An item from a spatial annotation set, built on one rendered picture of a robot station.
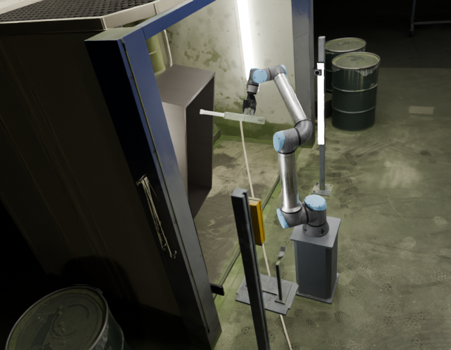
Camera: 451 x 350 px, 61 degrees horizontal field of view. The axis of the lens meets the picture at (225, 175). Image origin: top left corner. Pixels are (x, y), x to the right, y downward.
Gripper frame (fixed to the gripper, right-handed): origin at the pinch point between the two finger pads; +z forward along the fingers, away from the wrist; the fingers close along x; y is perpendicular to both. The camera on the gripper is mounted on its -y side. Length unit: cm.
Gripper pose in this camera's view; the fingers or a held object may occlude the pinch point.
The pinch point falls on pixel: (247, 119)
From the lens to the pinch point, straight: 286.2
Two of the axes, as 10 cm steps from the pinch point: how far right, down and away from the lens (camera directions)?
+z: -1.8, 9.6, 2.3
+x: -9.6, -1.2, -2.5
